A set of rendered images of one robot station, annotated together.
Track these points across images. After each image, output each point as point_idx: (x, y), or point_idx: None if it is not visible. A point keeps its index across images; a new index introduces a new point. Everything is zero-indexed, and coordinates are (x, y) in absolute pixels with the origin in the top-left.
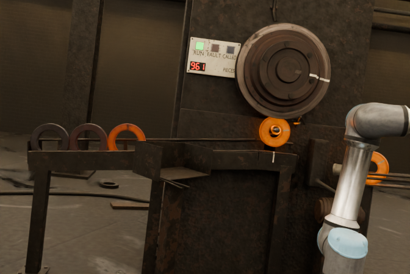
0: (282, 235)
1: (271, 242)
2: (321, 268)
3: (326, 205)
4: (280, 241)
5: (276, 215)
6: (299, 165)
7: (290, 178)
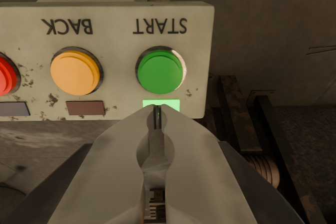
0: (278, 144)
1: (286, 136)
2: (245, 107)
3: (274, 178)
4: (276, 138)
5: (298, 165)
6: None
7: (307, 217)
